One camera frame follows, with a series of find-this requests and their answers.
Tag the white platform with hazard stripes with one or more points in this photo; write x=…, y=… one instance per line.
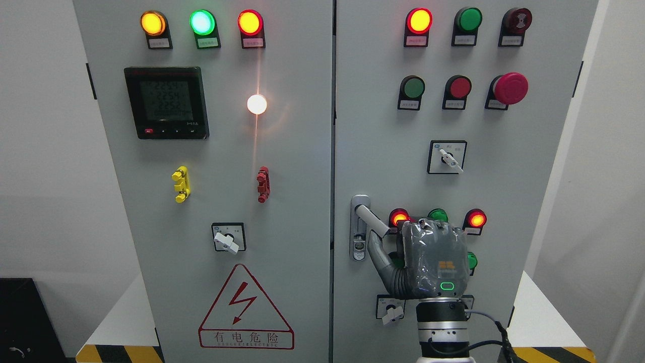
x=537, y=330

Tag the dark red buzzer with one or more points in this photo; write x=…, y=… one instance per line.
x=513, y=27

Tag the silver door lock handle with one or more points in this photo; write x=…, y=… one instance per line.
x=362, y=222

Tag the red emergency stop mushroom button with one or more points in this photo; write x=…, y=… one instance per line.
x=506, y=90

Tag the black box lower left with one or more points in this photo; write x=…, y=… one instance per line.
x=26, y=331

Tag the red indicator light left door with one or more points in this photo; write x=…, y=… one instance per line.
x=251, y=27

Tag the green lit indicator light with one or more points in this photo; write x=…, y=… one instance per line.
x=205, y=29

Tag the green indicator lower middle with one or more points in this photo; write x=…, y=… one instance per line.
x=438, y=214

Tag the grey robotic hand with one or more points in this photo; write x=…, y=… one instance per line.
x=436, y=261

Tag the right grey cabinet door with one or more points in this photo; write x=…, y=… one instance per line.
x=383, y=152

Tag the bottom black-knob selector switch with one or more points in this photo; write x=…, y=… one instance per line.
x=468, y=301

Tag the black digital power meter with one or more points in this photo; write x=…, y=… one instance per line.
x=168, y=103

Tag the red electric hazard warning sign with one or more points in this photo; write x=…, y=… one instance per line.
x=244, y=317

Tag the red lit indicator lower right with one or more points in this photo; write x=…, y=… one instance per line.
x=475, y=220

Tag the red indicator light right top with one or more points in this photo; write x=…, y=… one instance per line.
x=418, y=23

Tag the red lit indicator lower left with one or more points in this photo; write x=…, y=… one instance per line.
x=397, y=217

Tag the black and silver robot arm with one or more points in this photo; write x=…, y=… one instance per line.
x=442, y=330

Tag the red terminal connector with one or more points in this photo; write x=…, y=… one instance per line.
x=263, y=188

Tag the yellow terminal connector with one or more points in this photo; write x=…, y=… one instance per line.
x=181, y=184

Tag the red lit indicator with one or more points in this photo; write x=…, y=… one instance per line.
x=397, y=217
x=475, y=220

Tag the green push button upper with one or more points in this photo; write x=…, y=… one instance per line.
x=410, y=94

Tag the upper right rotary selector switch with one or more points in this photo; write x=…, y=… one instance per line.
x=446, y=156

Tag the grey cabinet door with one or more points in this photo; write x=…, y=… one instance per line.
x=383, y=152
x=287, y=237

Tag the white lit indicator light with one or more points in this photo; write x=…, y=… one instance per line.
x=257, y=104

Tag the left grey cabinet door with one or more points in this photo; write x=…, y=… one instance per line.
x=287, y=237

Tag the bottom white-knob selector switch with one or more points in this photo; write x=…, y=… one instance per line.
x=389, y=310

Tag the yellow indicator light top left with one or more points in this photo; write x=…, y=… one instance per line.
x=156, y=29

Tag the left door rotary selector switch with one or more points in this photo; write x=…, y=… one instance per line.
x=229, y=237

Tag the green indicator light right top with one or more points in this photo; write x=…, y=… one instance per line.
x=466, y=24

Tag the green push button lower right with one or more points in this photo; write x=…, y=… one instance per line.
x=472, y=262

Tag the red push button upper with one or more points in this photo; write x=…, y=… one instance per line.
x=456, y=91

